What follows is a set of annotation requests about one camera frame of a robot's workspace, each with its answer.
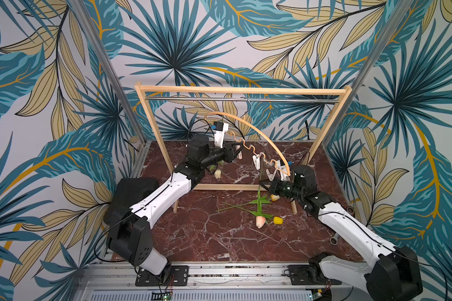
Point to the silver wrench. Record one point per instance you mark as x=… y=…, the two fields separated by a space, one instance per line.
x=334 y=239

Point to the wooden clothes rack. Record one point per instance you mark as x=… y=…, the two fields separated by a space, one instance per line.
x=245 y=91

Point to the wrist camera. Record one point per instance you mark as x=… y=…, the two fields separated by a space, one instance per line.
x=219 y=129
x=284 y=171

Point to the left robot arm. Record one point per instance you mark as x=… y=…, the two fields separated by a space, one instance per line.
x=130 y=229

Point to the yellow tulip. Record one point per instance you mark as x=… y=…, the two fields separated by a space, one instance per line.
x=269 y=218

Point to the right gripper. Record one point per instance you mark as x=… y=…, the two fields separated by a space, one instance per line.
x=277 y=186

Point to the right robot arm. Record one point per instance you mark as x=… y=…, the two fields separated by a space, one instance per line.
x=387 y=272

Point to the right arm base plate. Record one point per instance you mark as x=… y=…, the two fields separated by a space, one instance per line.
x=308 y=275

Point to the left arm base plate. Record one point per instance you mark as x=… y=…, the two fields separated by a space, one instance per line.
x=173 y=275

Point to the curved wooden clip hanger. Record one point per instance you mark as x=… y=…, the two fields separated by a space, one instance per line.
x=265 y=153

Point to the black plastic case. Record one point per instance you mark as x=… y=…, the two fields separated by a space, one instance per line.
x=130 y=191

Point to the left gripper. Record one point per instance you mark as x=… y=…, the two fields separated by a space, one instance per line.
x=228 y=150

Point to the orange cream tulip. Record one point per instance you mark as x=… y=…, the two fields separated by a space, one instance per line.
x=271 y=198

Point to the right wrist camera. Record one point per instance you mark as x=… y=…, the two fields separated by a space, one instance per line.
x=284 y=171

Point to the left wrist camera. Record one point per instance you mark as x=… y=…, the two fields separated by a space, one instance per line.
x=219 y=129

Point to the cream white tulip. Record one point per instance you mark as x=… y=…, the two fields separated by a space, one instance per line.
x=216 y=169

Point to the pink tulip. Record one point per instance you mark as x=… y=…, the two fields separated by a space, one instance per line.
x=260 y=218

